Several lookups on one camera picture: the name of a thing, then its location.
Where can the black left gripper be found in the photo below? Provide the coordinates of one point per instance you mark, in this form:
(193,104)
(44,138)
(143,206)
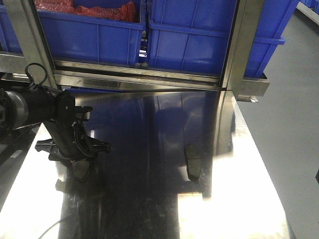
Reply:
(70,143)

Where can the grey brake pad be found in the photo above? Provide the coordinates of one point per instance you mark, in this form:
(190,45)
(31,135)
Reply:
(193,163)
(81,171)

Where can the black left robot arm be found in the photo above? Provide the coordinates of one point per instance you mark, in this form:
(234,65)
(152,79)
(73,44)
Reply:
(57,110)

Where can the left blue plastic bin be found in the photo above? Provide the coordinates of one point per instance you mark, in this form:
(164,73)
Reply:
(81,37)

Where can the far-left blue plastic bin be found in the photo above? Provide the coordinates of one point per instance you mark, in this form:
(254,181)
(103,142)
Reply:
(8,39)

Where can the red bubble wrap bags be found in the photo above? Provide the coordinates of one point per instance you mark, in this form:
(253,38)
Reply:
(126,12)

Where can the right blue plastic bin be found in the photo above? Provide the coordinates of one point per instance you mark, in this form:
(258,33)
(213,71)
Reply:
(192,35)

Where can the grey camera on left wrist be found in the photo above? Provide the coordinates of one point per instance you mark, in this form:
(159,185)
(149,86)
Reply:
(82,113)

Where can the stainless steel rack frame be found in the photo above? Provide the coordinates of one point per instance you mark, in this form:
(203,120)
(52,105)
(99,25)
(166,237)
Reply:
(67,72)

